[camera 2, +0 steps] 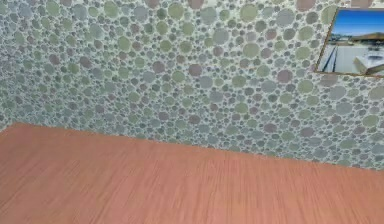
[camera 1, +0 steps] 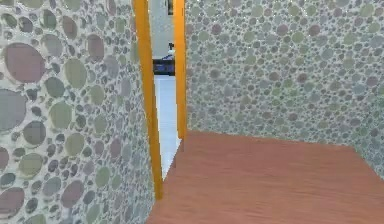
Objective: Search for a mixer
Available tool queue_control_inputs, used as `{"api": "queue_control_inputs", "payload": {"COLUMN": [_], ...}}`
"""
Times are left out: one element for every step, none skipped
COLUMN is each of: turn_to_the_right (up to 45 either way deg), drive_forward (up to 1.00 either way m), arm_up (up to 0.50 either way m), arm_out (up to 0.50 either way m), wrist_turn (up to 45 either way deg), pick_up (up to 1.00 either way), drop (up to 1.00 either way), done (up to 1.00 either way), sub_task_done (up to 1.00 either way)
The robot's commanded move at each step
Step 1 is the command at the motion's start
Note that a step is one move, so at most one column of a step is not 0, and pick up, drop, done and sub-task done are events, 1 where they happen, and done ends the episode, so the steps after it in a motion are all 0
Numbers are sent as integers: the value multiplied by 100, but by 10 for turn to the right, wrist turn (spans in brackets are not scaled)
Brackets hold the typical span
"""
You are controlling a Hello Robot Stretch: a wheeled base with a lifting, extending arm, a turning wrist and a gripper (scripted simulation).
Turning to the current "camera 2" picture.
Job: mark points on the gold framed blue sky picture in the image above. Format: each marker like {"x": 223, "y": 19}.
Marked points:
{"x": 356, "y": 43}

